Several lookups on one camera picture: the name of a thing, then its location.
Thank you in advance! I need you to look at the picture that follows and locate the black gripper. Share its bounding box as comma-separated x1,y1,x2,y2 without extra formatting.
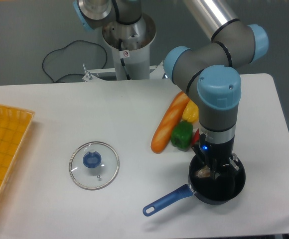
191,137,242,180

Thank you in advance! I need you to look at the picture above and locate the toast slice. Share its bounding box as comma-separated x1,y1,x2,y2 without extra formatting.
193,166,220,180

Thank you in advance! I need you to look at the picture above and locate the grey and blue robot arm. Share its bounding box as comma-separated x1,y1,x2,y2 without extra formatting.
73,0,269,178

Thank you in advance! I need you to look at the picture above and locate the red bell pepper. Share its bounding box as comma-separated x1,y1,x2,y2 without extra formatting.
191,129,200,146

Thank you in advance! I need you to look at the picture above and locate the green bell pepper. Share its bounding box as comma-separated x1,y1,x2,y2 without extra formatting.
170,121,193,150

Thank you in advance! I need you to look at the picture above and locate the yellow bell pepper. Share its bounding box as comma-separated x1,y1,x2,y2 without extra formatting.
182,100,199,123

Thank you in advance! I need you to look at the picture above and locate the orange baguette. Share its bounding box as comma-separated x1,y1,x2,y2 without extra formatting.
150,92,190,154

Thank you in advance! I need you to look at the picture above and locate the glass lid with blue knob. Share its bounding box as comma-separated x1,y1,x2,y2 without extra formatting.
69,141,120,190

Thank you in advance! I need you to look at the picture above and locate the yellow woven basket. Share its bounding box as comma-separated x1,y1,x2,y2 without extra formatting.
0,104,35,195

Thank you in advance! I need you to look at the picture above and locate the dark pot with blue handle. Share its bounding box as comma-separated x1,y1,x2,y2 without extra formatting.
143,160,246,217

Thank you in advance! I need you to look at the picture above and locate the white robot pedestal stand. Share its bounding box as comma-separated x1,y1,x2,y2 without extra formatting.
83,11,156,80

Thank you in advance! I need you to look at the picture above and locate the black cable on floor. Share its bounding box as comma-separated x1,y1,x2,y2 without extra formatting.
42,40,108,84

